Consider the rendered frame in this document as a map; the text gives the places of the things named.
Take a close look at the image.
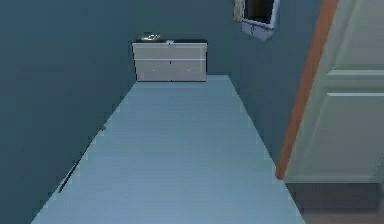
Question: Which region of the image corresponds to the grey chest of drawers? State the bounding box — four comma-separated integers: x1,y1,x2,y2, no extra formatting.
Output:
131,39,209,83

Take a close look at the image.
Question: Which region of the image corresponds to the silver dish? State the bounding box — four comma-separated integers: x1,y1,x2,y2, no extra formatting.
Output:
139,32,162,42

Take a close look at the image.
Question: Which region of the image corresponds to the white framed window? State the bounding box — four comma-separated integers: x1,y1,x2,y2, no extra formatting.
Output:
233,0,281,42

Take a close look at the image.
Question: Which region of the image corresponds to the pale green room door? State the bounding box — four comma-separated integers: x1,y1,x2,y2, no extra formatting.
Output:
275,0,384,184

